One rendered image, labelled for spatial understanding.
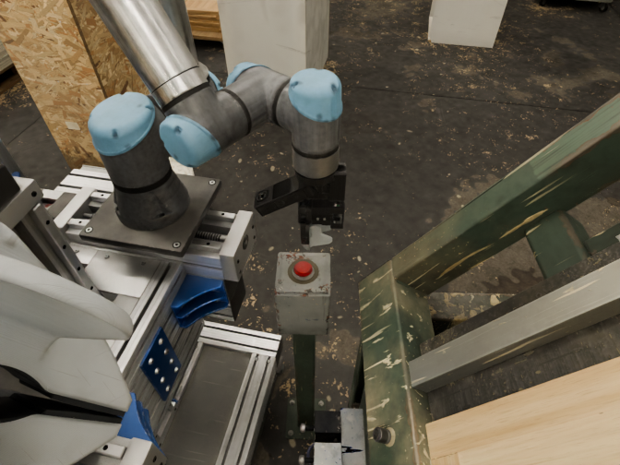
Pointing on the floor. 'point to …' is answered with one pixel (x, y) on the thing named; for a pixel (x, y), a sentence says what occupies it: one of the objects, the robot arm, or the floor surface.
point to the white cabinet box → (465, 21)
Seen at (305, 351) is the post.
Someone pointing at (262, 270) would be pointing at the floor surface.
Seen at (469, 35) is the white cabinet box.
